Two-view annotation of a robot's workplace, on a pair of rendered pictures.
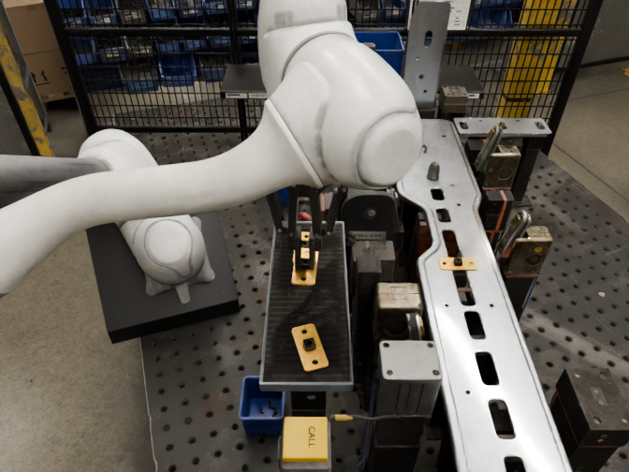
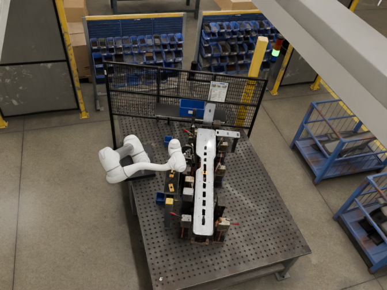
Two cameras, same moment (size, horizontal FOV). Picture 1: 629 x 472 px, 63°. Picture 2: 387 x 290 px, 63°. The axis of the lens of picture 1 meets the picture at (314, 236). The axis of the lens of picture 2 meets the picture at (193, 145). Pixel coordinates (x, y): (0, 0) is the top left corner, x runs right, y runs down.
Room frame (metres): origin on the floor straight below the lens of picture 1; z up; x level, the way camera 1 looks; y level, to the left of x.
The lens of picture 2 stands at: (-1.23, -0.02, 3.64)
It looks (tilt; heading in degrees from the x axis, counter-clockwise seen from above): 47 degrees down; 356
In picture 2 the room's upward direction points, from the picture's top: 8 degrees clockwise
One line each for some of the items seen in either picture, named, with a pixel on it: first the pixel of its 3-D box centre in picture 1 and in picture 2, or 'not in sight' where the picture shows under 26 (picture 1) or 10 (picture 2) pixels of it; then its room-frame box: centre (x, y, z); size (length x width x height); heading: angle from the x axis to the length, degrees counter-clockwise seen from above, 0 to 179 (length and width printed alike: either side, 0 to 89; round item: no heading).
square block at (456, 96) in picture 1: (446, 138); (215, 132); (1.56, -0.46, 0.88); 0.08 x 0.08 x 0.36; 0
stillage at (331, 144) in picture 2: not in sight; (347, 138); (2.12, -2.51, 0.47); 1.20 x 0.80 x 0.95; 108
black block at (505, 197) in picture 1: (488, 235); (218, 163); (1.10, -0.50, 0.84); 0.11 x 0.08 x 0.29; 90
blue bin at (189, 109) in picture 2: (355, 59); (192, 108); (1.73, -0.14, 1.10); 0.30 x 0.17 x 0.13; 90
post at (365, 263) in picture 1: (362, 325); (183, 183); (0.73, -0.11, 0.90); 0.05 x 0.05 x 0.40; 0
